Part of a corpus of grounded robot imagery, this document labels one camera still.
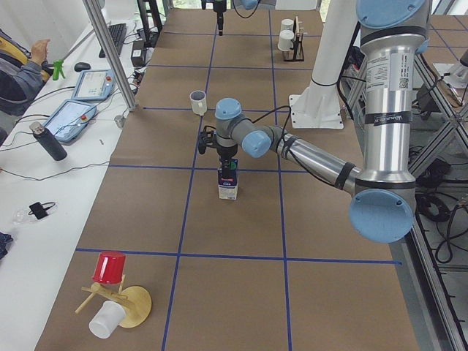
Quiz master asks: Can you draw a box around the upper teach pendant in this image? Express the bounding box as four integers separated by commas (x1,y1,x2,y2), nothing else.
71,69,115,102

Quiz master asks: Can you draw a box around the black computer mouse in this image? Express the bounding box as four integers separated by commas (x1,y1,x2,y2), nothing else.
74,62,91,72

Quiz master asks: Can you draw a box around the white mug lower rack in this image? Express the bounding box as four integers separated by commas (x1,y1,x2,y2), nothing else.
280,18,295,31

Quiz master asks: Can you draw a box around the white mug grey interior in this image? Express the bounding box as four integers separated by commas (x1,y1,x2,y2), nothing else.
189,90,208,117

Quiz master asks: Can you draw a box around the black keyboard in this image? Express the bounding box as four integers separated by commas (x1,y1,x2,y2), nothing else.
107,23,127,56

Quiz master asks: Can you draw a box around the blue white milk carton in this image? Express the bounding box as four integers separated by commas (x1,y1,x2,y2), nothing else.
218,159,238,200

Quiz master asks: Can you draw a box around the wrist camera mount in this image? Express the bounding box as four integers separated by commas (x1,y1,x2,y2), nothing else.
197,125,217,155

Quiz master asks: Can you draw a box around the black wire mug rack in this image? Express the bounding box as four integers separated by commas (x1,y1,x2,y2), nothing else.
282,16,305,62

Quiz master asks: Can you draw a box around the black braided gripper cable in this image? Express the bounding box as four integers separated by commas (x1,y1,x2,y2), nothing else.
252,105,293,147

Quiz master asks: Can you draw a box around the white mug upper rack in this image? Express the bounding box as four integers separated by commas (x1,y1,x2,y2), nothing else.
277,29,295,52

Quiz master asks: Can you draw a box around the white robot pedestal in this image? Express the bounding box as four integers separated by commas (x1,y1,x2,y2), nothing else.
290,0,358,129

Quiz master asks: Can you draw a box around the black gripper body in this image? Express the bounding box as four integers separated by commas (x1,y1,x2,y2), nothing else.
212,0,227,13
216,144,238,163

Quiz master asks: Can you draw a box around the white plastic cup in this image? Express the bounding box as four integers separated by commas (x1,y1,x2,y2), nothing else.
88,301,127,339

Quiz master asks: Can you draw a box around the small metal cylinder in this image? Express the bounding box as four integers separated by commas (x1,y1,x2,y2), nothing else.
114,115,126,129

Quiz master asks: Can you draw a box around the wooden cup tree stand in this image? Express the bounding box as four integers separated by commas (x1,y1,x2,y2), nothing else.
75,274,152,328

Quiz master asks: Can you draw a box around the black water bottle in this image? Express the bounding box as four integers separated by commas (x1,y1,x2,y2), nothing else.
29,121,67,161

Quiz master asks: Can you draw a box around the person hand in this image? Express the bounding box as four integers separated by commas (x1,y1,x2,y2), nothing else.
30,39,50,66

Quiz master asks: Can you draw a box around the lower teach pendant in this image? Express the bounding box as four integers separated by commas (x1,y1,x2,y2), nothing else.
45,99,97,143

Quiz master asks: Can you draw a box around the red plastic cup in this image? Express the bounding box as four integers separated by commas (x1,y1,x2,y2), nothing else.
92,251,126,284

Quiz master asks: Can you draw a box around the green hand tool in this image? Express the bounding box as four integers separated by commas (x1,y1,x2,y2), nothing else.
52,59,65,80

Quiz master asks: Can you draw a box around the teach pendant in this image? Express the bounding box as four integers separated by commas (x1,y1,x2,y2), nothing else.
71,69,115,102
45,99,97,143

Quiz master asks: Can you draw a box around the white mug rack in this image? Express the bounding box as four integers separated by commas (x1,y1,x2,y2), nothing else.
280,18,295,31
277,29,295,52

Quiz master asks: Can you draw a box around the aluminium frame post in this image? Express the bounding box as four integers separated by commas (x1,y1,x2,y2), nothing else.
83,0,137,112

